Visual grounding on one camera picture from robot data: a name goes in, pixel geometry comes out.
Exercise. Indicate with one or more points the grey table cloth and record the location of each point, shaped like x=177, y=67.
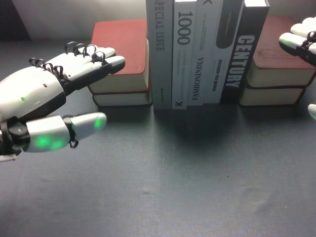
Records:
x=153, y=187

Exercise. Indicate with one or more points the grey Special Issue book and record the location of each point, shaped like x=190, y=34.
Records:
x=160, y=64

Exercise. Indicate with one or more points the black Century book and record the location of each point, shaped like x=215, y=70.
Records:
x=237, y=61

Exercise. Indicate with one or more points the white Fashionindia book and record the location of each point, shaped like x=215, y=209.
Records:
x=201, y=61

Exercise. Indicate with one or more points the red hardcover book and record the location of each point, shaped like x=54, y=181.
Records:
x=279, y=54
x=118, y=47
x=269, y=96
x=123, y=98

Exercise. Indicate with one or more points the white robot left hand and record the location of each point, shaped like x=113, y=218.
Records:
x=32, y=89

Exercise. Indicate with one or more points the white 1000 book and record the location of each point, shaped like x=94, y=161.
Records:
x=182, y=66

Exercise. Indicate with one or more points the white Around the World book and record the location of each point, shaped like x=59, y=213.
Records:
x=219, y=56

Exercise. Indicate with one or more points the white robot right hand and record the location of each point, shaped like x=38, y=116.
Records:
x=302, y=37

